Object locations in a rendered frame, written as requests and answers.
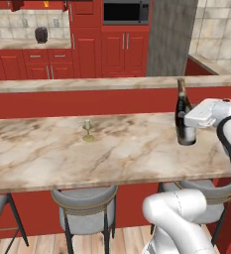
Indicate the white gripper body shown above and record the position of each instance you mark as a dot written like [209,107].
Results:
[201,114]

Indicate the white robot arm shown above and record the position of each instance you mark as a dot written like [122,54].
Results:
[183,211]

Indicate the dark wine bottle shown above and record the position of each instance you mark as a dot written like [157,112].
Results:
[183,112]

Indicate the white candle on brass holder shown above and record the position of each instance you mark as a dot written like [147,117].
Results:
[88,130]

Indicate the grey fridge panel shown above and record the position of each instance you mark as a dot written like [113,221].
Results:
[170,36]

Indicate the black microwave oven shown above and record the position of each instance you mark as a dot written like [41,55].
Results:
[126,12]

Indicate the red kitchen cupboard run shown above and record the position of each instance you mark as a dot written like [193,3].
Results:
[87,49]

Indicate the dark round jar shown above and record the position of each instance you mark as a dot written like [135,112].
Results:
[41,34]

